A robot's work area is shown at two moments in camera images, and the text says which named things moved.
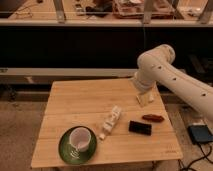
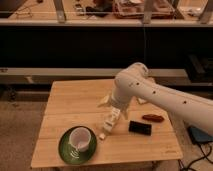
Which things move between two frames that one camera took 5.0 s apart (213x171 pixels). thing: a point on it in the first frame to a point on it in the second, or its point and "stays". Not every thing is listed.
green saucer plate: (74, 155) stays
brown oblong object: (154, 118) stays
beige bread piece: (145, 98) stays
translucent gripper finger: (143, 99) to (125, 112)
